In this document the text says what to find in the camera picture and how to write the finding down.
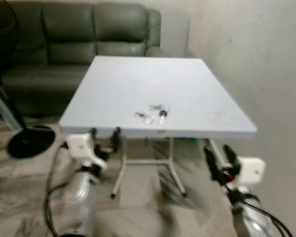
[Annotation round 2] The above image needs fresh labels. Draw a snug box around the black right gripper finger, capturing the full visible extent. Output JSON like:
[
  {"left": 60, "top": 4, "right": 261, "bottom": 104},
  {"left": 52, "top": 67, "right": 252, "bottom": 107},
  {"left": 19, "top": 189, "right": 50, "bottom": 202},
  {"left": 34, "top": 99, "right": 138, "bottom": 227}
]
[
  {"left": 222, "top": 144, "right": 238, "bottom": 171},
  {"left": 203, "top": 146, "right": 221, "bottom": 183}
]

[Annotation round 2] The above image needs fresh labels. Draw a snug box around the key ring with clear tag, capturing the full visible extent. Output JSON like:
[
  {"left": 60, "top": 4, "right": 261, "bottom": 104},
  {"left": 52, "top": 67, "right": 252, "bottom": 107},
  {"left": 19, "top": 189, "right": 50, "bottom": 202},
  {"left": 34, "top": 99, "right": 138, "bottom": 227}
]
[{"left": 134, "top": 112, "right": 156, "bottom": 124}]

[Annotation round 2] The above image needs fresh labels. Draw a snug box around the white folding table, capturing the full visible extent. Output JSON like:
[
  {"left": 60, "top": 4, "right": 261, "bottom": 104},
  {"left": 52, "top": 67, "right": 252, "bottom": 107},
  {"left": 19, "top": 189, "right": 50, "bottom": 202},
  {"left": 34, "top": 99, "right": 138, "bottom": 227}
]
[{"left": 58, "top": 55, "right": 258, "bottom": 199}]

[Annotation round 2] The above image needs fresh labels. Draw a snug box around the black standing fan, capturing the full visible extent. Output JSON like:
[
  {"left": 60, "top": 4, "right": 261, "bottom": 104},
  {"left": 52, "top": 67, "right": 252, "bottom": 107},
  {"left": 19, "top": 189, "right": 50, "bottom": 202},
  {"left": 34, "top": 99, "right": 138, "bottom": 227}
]
[{"left": 0, "top": 0, "right": 56, "bottom": 159}]

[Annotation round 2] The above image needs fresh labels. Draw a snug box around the dark green leather sofa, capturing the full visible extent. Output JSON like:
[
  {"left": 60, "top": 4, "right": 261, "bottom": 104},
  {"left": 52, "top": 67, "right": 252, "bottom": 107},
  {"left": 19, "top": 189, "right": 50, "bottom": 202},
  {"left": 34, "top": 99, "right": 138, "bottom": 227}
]
[{"left": 0, "top": 2, "right": 171, "bottom": 118}]

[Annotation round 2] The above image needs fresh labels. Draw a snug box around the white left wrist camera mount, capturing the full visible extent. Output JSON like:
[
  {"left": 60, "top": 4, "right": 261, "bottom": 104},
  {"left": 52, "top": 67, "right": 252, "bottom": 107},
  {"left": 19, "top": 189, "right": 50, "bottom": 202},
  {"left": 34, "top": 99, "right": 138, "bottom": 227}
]
[{"left": 67, "top": 133, "right": 109, "bottom": 171}]

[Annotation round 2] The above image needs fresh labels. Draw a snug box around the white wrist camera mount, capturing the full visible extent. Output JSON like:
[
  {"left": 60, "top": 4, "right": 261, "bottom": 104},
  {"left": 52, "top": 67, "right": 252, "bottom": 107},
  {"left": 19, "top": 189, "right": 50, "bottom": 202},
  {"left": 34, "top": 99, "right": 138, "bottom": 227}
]
[
  {"left": 67, "top": 133, "right": 109, "bottom": 171},
  {"left": 238, "top": 157, "right": 266, "bottom": 186}
]

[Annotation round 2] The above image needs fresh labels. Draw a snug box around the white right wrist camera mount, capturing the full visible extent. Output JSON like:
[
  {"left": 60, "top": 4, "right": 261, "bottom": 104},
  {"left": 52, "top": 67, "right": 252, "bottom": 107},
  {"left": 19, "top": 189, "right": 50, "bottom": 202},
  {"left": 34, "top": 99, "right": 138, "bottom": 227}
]
[{"left": 238, "top": 157, "right": 266, "bottom": 186}]

